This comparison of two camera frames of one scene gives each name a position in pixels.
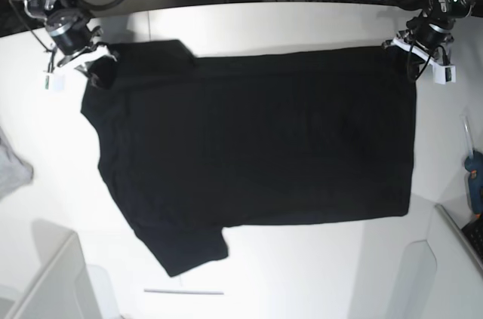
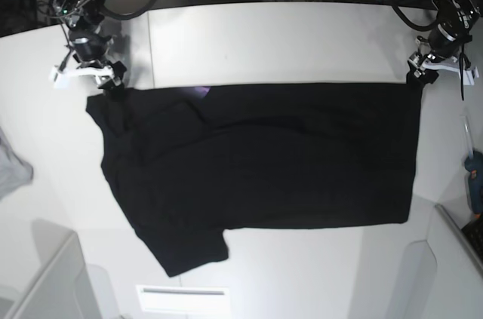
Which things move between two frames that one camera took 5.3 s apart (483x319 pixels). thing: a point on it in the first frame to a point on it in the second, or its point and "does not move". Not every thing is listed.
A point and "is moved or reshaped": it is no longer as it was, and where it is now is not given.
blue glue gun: x=474 y=169 does not move
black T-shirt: x=189 y=144 is moved or reshaped
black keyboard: x=473 y=231 does not move
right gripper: x=429 y=39 to x=445 y=48
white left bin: x=63 y=286 does not move
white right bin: x=444 y=274 does not move
